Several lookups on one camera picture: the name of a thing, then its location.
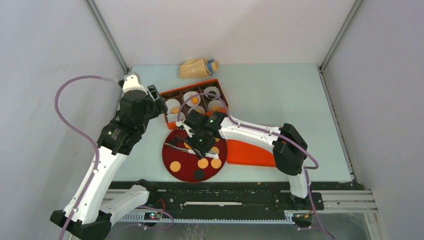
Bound orange fish cookie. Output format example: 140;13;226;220
190;96;199;105

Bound dark red round plate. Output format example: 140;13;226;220
161;129;228;183

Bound orange compartment cookie box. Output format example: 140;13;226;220
160;79;229;130

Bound orange box lid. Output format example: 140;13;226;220
226;140;276;168

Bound metal serving tongs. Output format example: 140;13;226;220
164;142;219;159

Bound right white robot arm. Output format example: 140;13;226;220
176;110;311;209

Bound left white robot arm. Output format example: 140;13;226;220
50;83;167;240

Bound beige cloth doll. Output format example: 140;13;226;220
179;58;220;79

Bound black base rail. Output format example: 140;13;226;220
127;181;325;220

